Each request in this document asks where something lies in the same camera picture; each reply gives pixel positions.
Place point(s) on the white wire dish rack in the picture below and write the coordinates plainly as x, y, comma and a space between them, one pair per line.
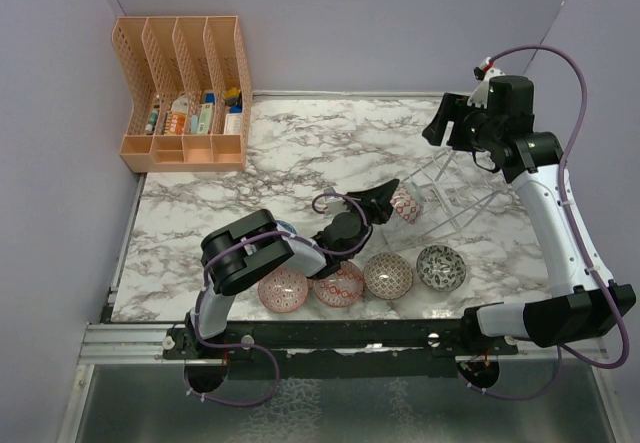
455, 190

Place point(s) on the small marker bottles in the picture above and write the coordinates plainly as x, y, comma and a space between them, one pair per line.
153, 117

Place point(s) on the black mounting rail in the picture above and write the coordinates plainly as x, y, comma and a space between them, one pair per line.
327, 349

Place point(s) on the pink pattern bowl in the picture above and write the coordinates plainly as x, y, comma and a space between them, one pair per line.
283, 291

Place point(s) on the yellow black toy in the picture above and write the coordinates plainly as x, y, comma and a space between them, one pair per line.
233, 97

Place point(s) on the brown lattice pattern bowl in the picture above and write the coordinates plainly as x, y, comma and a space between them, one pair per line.
388, 276

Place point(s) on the aluminium extrusion frame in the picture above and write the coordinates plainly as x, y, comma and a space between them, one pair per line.
105, 344

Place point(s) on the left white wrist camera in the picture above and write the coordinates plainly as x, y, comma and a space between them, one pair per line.
332, 203

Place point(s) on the peach plastic desk organizer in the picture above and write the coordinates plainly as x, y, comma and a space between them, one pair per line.
191, 92

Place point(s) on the black white leaf bowl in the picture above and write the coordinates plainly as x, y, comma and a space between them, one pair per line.
441, 268

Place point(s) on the blue triangle pattern bowl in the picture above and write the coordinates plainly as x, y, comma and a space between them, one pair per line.
406, 204

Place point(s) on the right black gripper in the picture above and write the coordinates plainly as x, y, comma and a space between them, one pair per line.
453, 108

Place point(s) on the orange white box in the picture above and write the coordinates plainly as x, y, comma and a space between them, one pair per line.
176, 116

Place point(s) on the green white box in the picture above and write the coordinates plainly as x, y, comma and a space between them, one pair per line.
201, 121

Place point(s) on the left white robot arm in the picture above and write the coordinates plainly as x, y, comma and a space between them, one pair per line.
238, 255

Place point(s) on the red diamond pattern bowl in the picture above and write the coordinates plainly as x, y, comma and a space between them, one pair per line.
341, 289

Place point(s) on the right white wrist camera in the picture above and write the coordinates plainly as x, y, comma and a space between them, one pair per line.
483, 73

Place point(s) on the blue diamond dot bowl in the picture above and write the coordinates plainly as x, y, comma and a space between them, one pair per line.
286, 227

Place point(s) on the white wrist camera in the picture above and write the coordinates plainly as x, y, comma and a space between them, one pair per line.
332, 203
483, 73

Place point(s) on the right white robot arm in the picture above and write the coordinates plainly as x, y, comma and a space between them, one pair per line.
585, 302

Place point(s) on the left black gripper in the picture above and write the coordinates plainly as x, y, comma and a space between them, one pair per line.
381, 195

